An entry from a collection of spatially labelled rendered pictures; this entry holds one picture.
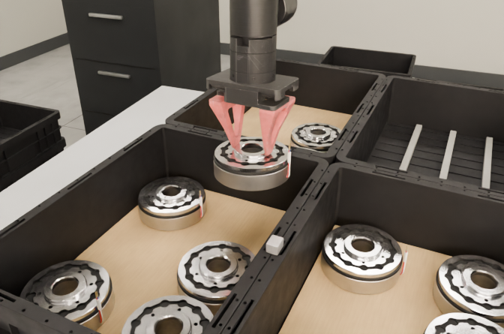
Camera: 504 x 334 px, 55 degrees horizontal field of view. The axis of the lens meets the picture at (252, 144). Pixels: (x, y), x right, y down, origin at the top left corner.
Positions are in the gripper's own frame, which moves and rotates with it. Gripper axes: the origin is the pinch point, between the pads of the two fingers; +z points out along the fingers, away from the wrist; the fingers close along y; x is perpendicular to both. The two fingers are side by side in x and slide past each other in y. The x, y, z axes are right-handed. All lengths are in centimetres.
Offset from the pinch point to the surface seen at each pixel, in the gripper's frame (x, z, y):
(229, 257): 9.1, 11.7, -1.7
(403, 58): -177, 26, 13
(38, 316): 30.8, 6.8, 5.9
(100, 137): -32, 23, 62
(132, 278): 14.6, 15.5, 9.7
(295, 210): 4.7, 5.2, -8.5
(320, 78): -47.2, 3.3, 7.5
